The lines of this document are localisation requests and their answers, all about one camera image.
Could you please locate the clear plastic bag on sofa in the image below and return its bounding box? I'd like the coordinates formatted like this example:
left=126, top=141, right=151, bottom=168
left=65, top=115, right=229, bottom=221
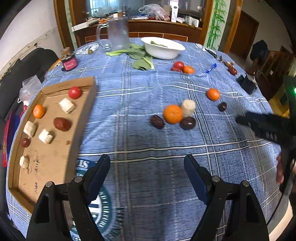
left=18, top=75, right=41, bottom=103

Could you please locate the green leafy vegetable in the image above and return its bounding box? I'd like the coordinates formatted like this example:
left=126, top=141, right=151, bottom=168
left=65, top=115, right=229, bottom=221
left=106, top=44, right=154, bottom=71

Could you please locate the person's right hand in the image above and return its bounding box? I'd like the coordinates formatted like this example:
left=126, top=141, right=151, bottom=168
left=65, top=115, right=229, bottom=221
left=276, top=153, right=284, bottom=184

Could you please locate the dark round fruit right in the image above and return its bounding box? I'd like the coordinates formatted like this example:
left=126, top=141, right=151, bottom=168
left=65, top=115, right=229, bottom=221
left=218, top=102, right=227, bottom=112

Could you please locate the dark purple passion fruit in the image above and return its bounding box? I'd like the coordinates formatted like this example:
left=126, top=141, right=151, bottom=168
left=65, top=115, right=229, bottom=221
left=180, top=116, right=196, bottom=130

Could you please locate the black leather sofa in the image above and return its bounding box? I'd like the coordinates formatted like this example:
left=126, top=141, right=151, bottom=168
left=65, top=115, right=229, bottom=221
left=0, top=47, right=60, bottom=121

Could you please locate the large red jujube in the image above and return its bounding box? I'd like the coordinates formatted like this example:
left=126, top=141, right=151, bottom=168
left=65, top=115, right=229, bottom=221
left=53, top=118, right=72, bottom=132

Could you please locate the black pouch with keys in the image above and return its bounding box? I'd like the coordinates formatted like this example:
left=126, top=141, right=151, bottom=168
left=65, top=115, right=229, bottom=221
left=236, top=74, right=258, bottom=95

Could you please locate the beige cut piece large front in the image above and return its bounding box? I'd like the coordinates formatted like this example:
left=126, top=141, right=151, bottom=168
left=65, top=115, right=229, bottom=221
left=59, top=98, right=76, bottom=114

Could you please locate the red blue gift bag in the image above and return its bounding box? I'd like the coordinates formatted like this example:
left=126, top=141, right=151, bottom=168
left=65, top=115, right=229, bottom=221
left=2, top=111, right=20, bottom=168

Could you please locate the large red tomato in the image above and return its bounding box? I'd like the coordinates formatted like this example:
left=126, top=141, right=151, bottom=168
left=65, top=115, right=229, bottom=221
left=68, top=86, right=82, bottom=99

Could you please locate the small red tomato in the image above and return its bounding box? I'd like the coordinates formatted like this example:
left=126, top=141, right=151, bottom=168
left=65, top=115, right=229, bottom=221
left=173, top=61, right=184, bottom=72

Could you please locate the white box on cabinet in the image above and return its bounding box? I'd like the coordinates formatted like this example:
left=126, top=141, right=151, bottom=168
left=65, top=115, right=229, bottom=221
left=170, top=1, right=179, bottom=23

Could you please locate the brown cardboard box tray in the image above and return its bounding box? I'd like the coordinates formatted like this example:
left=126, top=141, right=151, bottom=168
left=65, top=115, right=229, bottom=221
left=8, top=77, right=97, bottom=213

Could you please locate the clear glass pitcher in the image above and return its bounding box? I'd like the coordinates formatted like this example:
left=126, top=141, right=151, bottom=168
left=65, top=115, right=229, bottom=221
left=96, top=17, right=130, bottom=51

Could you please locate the blue marker pen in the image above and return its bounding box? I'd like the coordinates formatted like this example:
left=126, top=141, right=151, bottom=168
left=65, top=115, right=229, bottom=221
left=206, top=63, right=217, bottom=74

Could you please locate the brown figurine keychain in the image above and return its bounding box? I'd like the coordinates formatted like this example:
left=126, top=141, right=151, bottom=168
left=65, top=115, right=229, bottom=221
left=218, top=58, right=237, bottom=76

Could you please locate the white bowl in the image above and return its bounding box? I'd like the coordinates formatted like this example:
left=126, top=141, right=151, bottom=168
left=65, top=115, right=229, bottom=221
left=140, top=37, right=185, bottom=60

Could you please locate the dark jujube near tangerine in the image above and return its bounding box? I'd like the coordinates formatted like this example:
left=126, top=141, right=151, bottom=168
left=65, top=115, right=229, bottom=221
left=150, top=115, right=165, bottom=130

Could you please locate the small orange tomato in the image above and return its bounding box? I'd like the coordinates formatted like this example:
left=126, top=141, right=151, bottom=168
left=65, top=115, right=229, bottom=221
left=183, top=65, right=195, bottom=74

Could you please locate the orange tangerine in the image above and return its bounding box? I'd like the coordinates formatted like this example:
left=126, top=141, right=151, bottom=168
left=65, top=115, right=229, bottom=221
left=207, top=88, right=220, bottom=101
left=163, top=104, right=183, bottom=125
left=33, top=104, right=46, bottom=119

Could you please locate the dark jar with pink label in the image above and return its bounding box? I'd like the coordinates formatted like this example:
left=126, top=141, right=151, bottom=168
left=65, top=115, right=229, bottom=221
left=61, top=53, right=78, bottom=71

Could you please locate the wooden cabinet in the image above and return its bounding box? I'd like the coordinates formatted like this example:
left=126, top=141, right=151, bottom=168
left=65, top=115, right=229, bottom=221
left=53, top=1, right=243, bottom=53

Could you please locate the blue plaid tablecloth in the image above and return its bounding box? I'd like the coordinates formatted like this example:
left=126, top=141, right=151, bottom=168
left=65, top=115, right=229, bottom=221
left=43, top=43, right=288, bottom=240

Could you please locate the plastic bag on cabinet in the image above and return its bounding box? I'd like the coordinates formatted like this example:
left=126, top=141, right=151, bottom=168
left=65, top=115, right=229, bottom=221
left=138, top=4, right=170, bottom=21

